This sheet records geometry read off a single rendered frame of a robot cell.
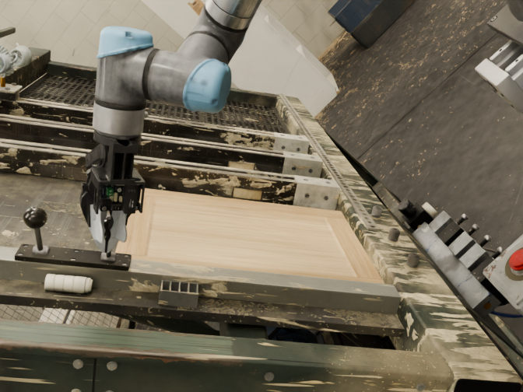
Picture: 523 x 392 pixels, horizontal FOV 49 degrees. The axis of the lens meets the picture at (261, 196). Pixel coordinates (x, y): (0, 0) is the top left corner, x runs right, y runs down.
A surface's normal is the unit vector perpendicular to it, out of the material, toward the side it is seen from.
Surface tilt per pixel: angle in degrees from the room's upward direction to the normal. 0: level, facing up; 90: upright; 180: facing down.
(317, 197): 90
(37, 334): 57
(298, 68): 90
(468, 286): 0
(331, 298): 90
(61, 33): 90
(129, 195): 107
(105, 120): 70
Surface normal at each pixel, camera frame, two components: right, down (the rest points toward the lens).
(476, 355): 0.17, -0.92
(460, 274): -0.72, -0.61
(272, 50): 0.00, 0.47
